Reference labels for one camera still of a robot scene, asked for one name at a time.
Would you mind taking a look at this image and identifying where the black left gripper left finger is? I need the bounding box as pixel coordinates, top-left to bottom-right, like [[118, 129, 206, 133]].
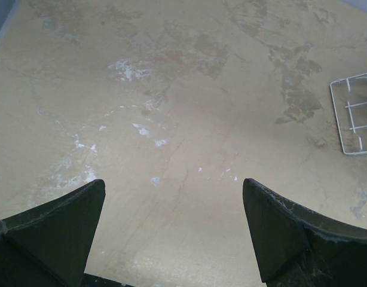
[[0, 179, 105, 286]]

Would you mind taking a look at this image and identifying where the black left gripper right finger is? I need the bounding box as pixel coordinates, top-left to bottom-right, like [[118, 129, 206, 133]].
[[243, 178, 367, 286]]

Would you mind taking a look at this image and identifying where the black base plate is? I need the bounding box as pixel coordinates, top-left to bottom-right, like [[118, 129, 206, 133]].
[[81, 272, 160, 287]]

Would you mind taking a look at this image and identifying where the white wire dish rack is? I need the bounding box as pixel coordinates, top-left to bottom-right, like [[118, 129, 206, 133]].
[[329, 73, 367, 155]]

